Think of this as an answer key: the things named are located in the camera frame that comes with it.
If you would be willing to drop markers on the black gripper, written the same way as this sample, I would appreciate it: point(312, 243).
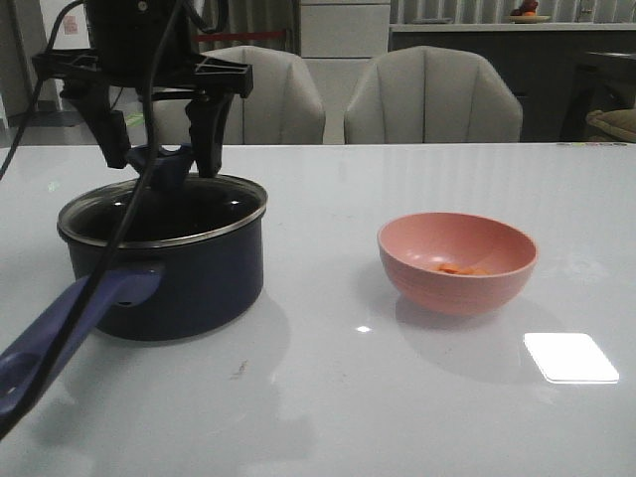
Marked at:
point(128, 40)

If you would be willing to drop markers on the olive cushion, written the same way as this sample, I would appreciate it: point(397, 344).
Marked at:
point(611, 126)

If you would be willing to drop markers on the beige chair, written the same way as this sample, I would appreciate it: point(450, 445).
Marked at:
point(431, 95)
point(284, 106)

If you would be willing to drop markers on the right beige chair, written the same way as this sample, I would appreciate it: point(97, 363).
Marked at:
point(431, 95)

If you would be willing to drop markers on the glass lid blue knob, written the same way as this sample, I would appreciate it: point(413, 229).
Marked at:
point(178, 207)

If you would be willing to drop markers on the white cabinet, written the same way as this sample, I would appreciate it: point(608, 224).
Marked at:
point(344, 29)

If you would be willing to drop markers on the left beige chair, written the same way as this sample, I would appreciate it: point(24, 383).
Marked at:
point(284, 106)

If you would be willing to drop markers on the orange ham pieces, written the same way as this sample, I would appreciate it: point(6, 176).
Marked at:
point(456, 269)

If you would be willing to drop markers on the dark blue saucepan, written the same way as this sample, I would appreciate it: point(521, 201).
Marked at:
point(149, 294)

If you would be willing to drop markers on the dark counter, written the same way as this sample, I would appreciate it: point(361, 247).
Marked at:
point(536, 61)

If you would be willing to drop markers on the pink wall notice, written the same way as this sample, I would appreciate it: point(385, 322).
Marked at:
point(70, 25)

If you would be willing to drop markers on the fruit plate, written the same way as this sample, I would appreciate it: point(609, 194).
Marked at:
point(526, 12)

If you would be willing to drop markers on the red barrier tape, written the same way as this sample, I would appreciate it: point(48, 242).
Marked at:
point(248, 36)

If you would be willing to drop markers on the pink bowl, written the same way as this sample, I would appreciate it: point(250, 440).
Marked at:
point(412, 246)

